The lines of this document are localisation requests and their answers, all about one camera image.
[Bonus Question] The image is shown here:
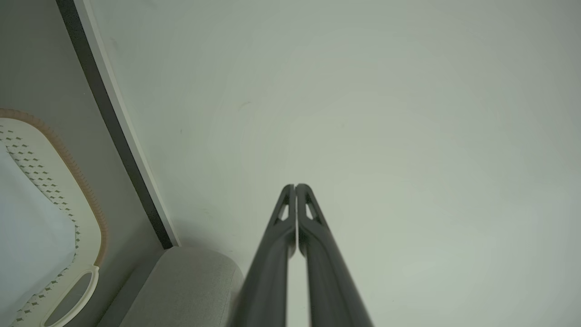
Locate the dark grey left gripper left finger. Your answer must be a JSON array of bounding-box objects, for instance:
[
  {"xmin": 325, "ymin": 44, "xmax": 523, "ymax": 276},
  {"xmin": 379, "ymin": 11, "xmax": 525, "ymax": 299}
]
[{"xmin": 228, "ymin": 184, "xmax": 298, "ymax": 327}]

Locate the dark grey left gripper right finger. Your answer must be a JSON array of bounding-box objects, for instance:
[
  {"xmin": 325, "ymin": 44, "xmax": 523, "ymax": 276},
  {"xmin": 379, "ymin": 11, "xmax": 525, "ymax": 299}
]
[{"xmin": 295, "ymin": 183, "xmax": 375, "ymax": 327}]

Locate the white laundry basket brown rim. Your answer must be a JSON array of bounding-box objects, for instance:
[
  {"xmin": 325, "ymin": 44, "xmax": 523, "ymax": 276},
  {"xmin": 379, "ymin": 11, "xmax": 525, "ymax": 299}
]
[{"xmin": 0, "ymin": 108, "xmax": 110, "ymax": 327}]

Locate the grey fabric sofa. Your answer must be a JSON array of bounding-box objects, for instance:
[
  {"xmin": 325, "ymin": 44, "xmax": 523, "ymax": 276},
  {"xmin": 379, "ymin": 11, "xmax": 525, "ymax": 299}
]
[{"xmin": 96, "ymin": 246, "xmax": 246, "ymax": 327}]

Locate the white and black skirting board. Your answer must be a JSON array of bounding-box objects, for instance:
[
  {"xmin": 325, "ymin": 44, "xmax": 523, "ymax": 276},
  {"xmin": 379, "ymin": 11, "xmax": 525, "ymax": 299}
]
[{"xmin": 55, "ymin": 0, "xmax": 182, "ymax": 250}]

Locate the white garment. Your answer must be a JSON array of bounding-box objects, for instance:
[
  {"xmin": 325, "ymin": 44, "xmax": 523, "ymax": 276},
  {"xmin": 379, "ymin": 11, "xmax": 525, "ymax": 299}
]
[{"xmin": 0, "ymin": 144, "xmax": 77, "ymax": 327}]

